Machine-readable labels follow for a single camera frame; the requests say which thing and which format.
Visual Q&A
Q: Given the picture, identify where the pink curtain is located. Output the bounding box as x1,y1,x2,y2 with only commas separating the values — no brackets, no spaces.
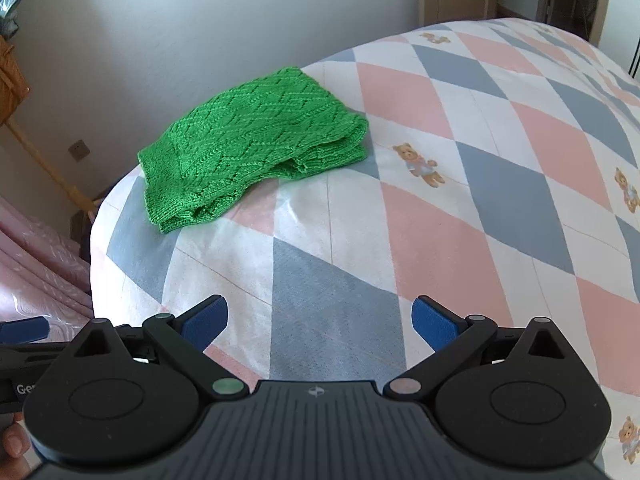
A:
0,194,96,342

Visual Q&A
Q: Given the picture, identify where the green knitted vest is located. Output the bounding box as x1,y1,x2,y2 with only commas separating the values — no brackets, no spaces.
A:
137,66,370,235

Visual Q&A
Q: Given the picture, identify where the brown coat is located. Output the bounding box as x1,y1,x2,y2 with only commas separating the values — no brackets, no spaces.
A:
0,37,32,127

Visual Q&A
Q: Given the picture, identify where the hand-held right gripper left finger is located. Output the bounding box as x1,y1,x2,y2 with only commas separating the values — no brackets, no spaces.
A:
72,295,249,402

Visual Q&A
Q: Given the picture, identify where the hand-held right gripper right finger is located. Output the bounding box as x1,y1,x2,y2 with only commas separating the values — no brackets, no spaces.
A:
382,295,571,402

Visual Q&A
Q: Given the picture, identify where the wooden coat rack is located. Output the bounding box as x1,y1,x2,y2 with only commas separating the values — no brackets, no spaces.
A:
4,119,102,222

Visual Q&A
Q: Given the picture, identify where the person's left hand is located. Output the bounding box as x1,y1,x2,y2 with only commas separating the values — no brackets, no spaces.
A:
0,412,35,480

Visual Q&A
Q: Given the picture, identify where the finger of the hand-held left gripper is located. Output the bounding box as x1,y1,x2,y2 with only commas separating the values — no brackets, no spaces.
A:
0,341,76,364
0,316,51,345

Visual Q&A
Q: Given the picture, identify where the silver blue puffer jacket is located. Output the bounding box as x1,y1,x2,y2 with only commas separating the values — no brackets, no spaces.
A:
0,0,22,39

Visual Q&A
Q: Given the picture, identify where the bed with diamond-pattern quilt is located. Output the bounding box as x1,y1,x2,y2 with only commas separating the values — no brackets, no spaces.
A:
90,17,640,467

